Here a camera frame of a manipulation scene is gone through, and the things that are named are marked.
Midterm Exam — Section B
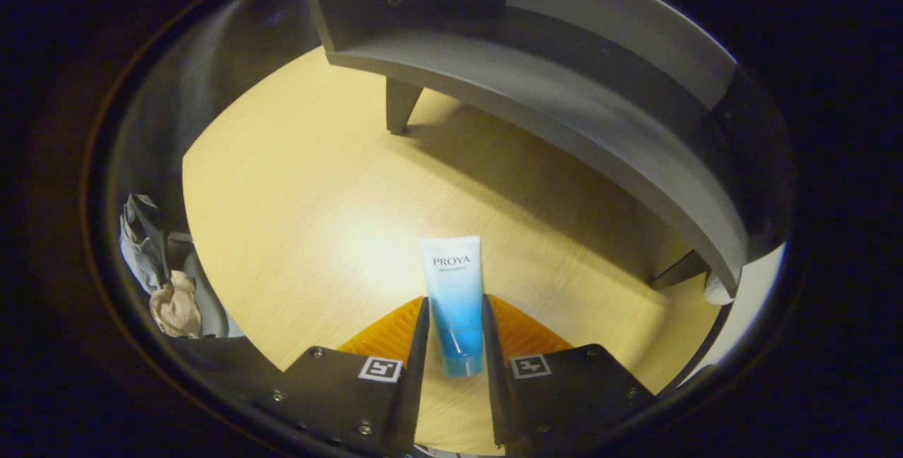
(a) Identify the blue and white cosmetic tube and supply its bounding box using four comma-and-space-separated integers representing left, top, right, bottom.
418, 235, 487, 378

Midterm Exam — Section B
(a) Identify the grey crumpled plastic bag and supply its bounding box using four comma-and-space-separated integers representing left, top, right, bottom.
119, 193, 168, 294

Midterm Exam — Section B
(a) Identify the black backdrop cloth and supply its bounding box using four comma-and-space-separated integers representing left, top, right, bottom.
106, 0, 332, 247

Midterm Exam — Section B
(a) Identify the dark grey cabinet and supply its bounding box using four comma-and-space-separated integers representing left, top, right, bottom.
303, 0, 794, 296

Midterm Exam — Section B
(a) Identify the crumpled brown paper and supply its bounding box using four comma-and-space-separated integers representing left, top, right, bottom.
149, 270, 202, 339

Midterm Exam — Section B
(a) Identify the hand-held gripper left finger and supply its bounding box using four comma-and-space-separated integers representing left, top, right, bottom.
253, 294, 431, 457

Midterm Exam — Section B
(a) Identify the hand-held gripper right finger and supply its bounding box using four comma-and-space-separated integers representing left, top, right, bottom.
481, 294, 658, 457

